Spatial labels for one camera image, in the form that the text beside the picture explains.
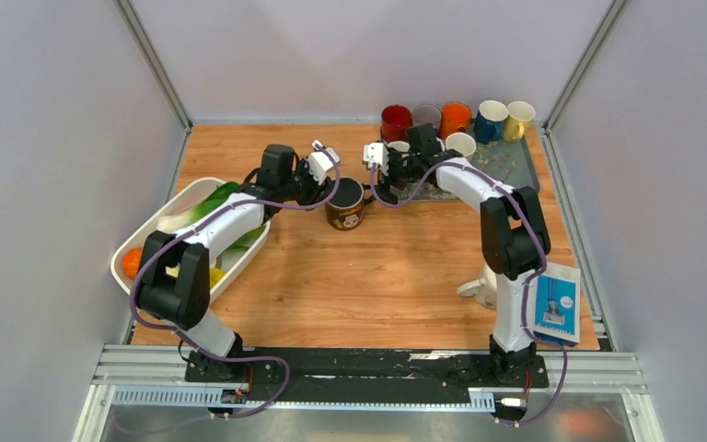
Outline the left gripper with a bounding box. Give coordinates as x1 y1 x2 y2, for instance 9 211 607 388
279 156 331 212

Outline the dark green mug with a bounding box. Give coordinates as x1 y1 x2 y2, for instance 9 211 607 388
387 140 411 153

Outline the black mug with gold rim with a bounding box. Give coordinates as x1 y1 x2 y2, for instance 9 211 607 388
325 177 375 231

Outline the red mug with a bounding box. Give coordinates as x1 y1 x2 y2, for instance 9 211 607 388
380 104 412 143

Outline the lilac grey mug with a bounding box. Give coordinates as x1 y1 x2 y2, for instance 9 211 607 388
411 104 442 129

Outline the pink faceted mug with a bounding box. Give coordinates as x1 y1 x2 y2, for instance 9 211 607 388
445 132 478 159

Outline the orange mug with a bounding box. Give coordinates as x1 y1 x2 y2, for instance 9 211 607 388
439 102 472 140

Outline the navy blue mug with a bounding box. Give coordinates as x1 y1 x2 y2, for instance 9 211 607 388
473 99 508 145

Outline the yellow mug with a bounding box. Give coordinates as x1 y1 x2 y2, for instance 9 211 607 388
502 100 536 142

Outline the cream white mug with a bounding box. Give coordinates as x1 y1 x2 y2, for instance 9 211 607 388
457 264 497 311

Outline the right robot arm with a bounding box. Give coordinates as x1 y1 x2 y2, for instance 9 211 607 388
363 124 551 385

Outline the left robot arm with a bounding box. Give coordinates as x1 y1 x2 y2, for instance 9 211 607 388
129 141 342 382

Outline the green leafy vegetable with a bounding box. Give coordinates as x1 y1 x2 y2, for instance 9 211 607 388
226 225 266 251

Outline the white oval vegetable dish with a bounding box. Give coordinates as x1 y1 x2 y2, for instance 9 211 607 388
110 177 271 303

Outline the floral blue tray mat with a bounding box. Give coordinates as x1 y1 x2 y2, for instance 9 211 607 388
366 124 540 204

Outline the bok choy vegetable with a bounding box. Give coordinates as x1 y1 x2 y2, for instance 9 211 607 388
156 181 239 234

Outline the small orange pumpkin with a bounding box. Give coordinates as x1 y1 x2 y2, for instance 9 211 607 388
121 247 143 280

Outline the blue and white box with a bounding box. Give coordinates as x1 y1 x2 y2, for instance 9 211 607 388
527 262 581 347

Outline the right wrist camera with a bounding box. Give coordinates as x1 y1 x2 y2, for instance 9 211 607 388
362 142 388 175

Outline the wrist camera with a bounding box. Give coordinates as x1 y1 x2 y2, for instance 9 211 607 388
362 142 388 175
307 140 341 184

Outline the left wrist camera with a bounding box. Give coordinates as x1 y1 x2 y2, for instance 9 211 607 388
307 140 341 184

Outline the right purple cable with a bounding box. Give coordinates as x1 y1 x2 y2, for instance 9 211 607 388
367 160 569 427

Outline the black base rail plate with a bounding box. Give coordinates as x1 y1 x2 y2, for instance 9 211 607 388
184 347 549 405

